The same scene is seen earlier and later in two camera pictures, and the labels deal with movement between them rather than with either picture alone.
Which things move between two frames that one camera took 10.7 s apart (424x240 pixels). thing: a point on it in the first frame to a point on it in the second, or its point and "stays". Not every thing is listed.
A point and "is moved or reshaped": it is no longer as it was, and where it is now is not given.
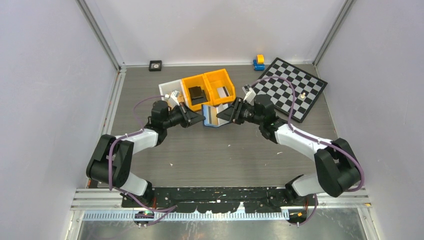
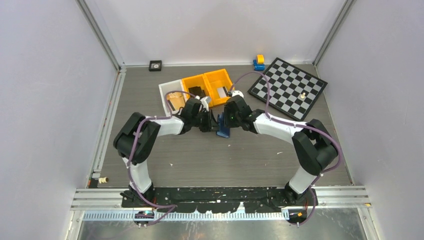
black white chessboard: (307, 88) stays
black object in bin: (197, 95) stays
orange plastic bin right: (221, 88) stays
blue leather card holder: (210, 112) is moved or reshaped
